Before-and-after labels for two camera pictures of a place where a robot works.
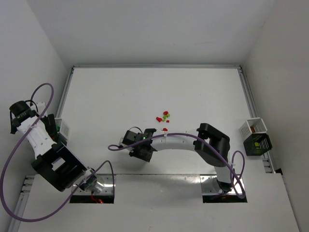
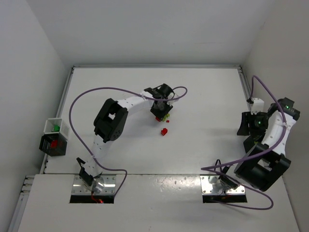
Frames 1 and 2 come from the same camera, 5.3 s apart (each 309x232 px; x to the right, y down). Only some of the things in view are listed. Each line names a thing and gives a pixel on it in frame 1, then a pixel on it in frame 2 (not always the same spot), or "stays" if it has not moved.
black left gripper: x=50 y=122 -> x=159 y=111
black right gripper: x=141 y=153 -> x=247 y=123
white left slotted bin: x=64 y=129 stays
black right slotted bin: x=265 y=144 stays
